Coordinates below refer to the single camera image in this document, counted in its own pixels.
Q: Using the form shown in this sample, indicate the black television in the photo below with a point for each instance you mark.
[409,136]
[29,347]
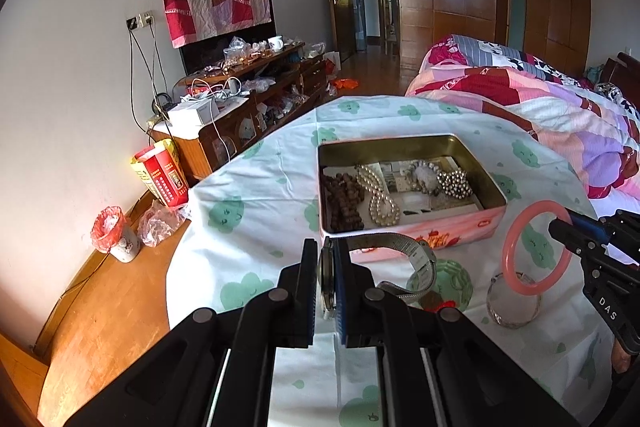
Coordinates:
[197,55]

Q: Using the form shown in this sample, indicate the pink plastic bangle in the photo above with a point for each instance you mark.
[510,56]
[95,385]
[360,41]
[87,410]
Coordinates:
[538,247]

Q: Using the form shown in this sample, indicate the wall power socket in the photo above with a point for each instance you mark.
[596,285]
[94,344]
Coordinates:
[140,20]

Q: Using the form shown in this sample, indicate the red patchwork cloth cover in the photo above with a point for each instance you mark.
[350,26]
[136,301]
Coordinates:
[190,21]

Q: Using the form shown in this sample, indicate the red knot string charm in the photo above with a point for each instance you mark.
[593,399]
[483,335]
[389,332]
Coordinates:
[435,307]

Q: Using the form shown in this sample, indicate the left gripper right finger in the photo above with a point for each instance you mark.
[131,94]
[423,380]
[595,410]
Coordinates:
[434,368]

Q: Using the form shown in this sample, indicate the dark wooden headboard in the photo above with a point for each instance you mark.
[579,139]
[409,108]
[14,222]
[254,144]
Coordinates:
[624,72]

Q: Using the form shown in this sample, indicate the white green patterned bedsheet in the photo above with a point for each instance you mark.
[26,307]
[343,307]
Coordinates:
[250,219]

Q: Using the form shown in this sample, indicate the red yellow carton box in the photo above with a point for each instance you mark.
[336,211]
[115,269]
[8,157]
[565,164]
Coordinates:
[158,168]

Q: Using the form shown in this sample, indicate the silver mesh band watch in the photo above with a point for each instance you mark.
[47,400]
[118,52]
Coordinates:
[401,265]

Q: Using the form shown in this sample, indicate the wooden tv cabinet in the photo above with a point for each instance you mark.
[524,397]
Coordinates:
[251,101]

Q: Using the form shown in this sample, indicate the green jade bangle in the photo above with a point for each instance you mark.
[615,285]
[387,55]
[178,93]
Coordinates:
[453,282]

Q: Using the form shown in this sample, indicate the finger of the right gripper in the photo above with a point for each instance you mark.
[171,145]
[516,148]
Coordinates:
[574,241]
[588,226]

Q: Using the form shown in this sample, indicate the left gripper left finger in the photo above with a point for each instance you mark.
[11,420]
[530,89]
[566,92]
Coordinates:
[214,369]

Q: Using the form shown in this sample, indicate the silver metal bangle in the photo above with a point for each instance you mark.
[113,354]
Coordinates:
[507,308]

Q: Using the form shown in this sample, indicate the bin with red bag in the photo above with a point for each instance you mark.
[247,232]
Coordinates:
[112,234]

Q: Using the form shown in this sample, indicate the white box device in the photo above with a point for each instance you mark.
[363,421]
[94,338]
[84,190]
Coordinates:
[189,117]

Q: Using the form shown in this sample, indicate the pink metal tin box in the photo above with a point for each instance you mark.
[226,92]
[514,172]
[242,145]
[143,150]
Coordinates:
[440,229]

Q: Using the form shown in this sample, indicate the pink patchwork quilt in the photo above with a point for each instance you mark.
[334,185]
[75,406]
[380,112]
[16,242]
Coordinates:
[598,134]

